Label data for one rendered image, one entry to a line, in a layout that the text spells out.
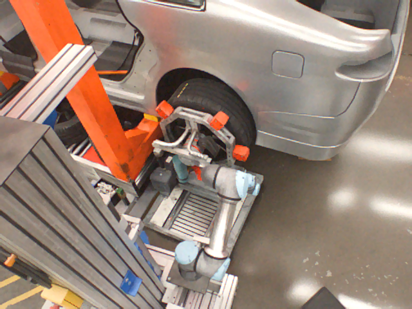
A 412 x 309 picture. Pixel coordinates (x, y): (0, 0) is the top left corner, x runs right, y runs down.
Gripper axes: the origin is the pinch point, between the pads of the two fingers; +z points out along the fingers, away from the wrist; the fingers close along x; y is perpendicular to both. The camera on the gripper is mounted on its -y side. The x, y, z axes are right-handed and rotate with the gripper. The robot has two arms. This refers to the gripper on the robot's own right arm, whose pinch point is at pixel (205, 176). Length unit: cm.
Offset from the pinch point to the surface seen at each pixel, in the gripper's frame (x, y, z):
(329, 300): 31, -49, -92
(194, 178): -30, -61, 32
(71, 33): -4, 90, 64
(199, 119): -20.9, 28.7, 9.5
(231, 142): -21.2, 13.6, -10.4
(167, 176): -14, -43, 46
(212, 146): -10.8, 18.6, -2.3
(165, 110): -24, 26, 36
